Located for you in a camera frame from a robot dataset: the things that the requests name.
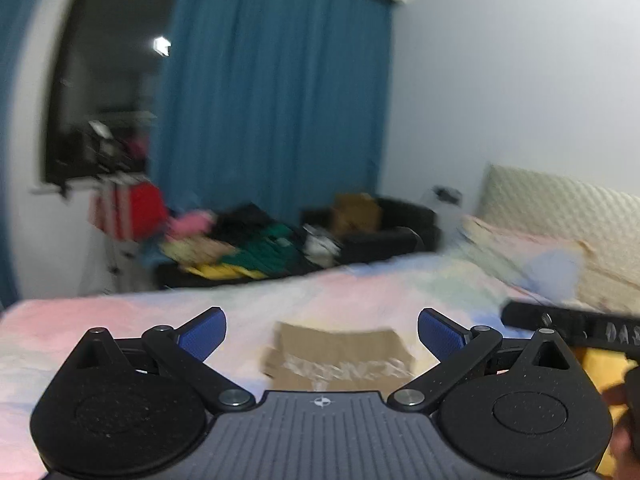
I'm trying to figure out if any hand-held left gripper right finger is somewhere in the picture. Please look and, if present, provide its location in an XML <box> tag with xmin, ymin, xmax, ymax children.
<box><xmin>386</xmin><ymin>308</ymin><xmax>583</xmax><ymax>415</ymax></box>

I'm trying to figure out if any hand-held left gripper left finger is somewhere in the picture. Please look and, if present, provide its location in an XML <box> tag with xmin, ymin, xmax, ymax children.
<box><xmin>55</xmin><ymin>307</ymin><xmax>257</xmax><ymax>413</ymax></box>

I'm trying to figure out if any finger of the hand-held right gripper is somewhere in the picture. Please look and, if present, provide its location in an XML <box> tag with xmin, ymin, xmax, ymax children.
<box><xmin>501</xmin><ymin>300</ymin><xmax>576</xmax><ymax>337</ymax></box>

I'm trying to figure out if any tan t-shirt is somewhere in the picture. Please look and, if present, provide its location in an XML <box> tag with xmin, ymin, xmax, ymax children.
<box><xmin>261</xmin><ymin>321</ymin><xmax>417</xmax><ymax>392</ymax></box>

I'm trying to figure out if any person's right hand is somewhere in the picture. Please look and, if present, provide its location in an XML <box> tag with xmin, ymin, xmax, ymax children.
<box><xmin>603</xmin><ymin>382</ymin><xmax>640</xmax><ymax>480</ymax></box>

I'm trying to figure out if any yellow cloth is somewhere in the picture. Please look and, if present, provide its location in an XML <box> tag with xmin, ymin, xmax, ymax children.
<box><xmin>572</xmin><ymin>345</ymin><xmax>640</xmax><ymax>480</ymax></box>

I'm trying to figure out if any pastel pillow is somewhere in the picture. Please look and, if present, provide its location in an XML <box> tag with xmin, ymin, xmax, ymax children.
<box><xmin>460</xmin><ymin>214</ymin><xmax>588</xmax><ymax>306</ymax></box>

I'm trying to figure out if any pastel rainbow bed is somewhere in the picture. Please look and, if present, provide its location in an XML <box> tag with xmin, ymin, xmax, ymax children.
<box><xmin>0</xmin><ymin>247</ymin><xmax>640</xmax><ymax>480</ymax></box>

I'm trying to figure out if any yellow garment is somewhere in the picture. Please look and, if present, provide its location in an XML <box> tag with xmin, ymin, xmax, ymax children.
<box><xmin>192</xmin><ymin>262</ymin><xmax>266</xmax><ymax>281</ymax></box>

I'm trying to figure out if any beige garment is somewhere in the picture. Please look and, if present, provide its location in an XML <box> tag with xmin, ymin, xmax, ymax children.
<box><xmin>167</xmin><ymin>237</ymin><xmax>238</xmax><ymax>263</ymax></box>

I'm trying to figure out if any black sofa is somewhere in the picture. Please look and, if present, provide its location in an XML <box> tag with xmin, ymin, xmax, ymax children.
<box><xmin>300</xmin><ymin>195</ymin><xmax>441</xmax><ymax>266</ymax></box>

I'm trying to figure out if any green garment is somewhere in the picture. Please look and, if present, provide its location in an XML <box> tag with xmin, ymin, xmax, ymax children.
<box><xmin>222</xmin><ymin>225</ymin><xmax>306</xmax><ymax>278</ymax></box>

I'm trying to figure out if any pink garment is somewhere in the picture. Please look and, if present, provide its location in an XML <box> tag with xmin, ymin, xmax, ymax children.
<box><xmin>165</xmin><ymin>210</ymin><xmax>218</xmax><ymax>238</ymax></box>

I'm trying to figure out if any black garment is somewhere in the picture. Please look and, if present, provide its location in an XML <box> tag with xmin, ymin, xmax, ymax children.
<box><xmin>212</xmin><ymin>204</ymin><xmax>273</xmax><ymax>243</ymax></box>

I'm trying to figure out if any cream quilted headboard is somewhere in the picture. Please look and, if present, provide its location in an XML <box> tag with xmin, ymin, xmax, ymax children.
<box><xmin>479</xmin><ymin>164</ymin><xmax>640</xmax><ymax>316</ymax></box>

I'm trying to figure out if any red garment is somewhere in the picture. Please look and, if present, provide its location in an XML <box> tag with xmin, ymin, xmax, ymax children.
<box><xmin>90</xmin><ymin>182</ymin><xmax>168</xmax><ymax>238</ymax></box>

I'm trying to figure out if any white patterned cloth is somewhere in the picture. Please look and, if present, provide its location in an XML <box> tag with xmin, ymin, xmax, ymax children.
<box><xmin>302</xmin><ymin>232</ymin><xmax>343</xmax><ymax>266</ymax></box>

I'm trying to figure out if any brown paper bag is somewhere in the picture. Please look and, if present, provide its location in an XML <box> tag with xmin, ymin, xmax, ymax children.
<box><xmin>332</xmin><ymin>192</ymin><xmax>383</xmax><ymax>236</ymax></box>

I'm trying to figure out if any silver garment steamer stand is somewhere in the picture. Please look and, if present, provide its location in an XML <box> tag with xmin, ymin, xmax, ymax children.
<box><xmin>82</xmin><ymin>120</ymin><xmax>146</xmax><ymax>291</ymax></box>

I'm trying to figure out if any narrow blue curtain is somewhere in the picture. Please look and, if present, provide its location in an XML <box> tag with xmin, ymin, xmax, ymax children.
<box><xmin>0</xmin><ymin>0</ymin><xmax>66</xmax><ymax>306</ymax></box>

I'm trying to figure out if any wide blue curtain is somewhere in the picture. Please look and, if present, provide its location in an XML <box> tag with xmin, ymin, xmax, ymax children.
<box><xmin>150</xmin><ymin>0</ymin><xmax>393</xmax><ymax>226</ymax></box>

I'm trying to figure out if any dark window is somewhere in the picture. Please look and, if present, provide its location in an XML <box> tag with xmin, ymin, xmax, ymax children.
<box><xmin>42</xmin><ymin>0</ymin><xmax>181</xmax><ymax>186</ymax></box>

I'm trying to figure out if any wall outlet with charger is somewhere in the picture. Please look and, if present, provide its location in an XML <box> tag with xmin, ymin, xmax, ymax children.
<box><xmin>432</xmin><ymin>186</ymin><xmax>463</xmax><ymax>206</ymax></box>

